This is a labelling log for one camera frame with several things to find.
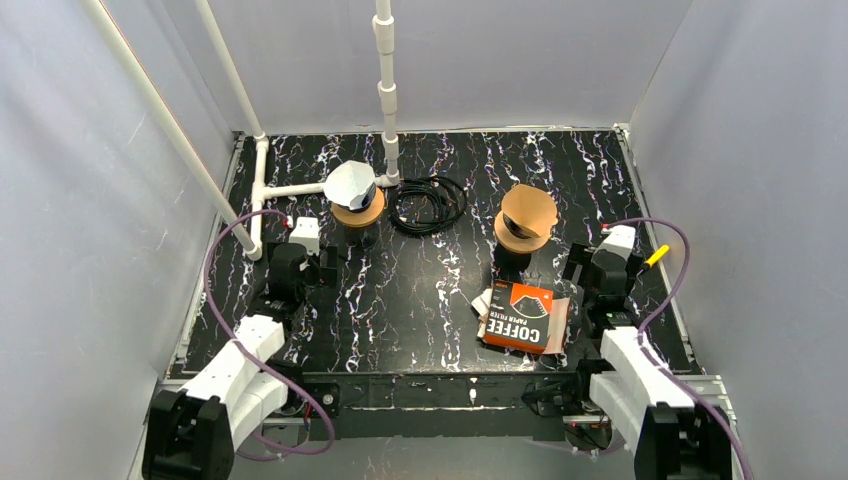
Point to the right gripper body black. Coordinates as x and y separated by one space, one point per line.
578 266

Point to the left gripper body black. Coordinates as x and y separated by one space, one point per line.
325 266

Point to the brown paper filter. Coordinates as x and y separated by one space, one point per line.
531 208

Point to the white paper coffee filter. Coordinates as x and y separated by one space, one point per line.
350 175

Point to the blue plastic dripper cone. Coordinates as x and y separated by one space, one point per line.
356 201

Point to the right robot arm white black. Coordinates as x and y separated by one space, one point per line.
649 384

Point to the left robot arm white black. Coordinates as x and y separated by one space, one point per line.
225 371

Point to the brown paper coffee filters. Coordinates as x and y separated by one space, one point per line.
558 322

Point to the black red dripper cup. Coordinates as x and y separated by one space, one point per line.
509 266

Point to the orange coffee filter box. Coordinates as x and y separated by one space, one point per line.
518 317

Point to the glass carafe with brown collar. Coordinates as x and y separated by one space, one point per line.
362 238

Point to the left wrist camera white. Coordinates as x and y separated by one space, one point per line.
306 232

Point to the yellow handled screwdriver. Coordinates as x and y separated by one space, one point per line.
655 257

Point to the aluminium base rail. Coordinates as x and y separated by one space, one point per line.
540 405

